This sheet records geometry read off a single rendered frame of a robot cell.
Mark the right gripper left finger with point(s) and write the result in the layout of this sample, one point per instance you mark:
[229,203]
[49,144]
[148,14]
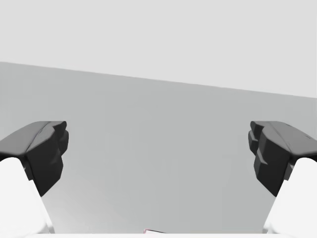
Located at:
[42,158]

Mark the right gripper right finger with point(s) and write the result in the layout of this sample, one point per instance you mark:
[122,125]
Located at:
[272,158]

